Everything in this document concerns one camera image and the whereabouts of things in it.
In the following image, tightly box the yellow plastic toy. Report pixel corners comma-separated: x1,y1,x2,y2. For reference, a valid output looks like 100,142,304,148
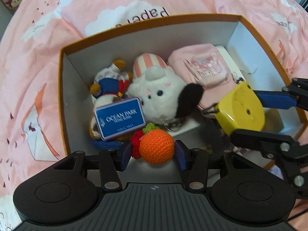
214,81,265,135

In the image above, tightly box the orange crochet fruit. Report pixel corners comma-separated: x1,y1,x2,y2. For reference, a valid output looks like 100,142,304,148
130,123,174,165

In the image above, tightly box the blue ocean park tag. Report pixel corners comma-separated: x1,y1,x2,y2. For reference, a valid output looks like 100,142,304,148
93,94,146,141

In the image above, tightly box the white dog plush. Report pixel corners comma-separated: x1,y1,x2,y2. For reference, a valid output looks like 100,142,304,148
126,53,204,125

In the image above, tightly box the orange cardboard box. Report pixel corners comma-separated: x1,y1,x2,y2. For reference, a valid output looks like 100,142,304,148
57,13,306,171

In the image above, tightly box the pink fabric pouch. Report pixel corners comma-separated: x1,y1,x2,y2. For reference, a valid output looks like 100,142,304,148
167,44,236,110

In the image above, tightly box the sailor duck plush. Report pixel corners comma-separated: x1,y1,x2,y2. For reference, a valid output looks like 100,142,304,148
89,59,133,150

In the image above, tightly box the black gift box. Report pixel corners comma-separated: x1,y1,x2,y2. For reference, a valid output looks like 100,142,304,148
174,119,234,159

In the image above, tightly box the brown small box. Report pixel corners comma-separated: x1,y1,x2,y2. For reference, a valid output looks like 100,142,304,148
263,109,284,134

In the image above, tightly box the white small box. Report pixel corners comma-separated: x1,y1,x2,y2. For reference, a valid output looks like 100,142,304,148
216,45,245,82

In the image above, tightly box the pink patterned bed quilt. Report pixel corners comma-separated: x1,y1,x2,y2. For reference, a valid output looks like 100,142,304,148
1,0,307,230

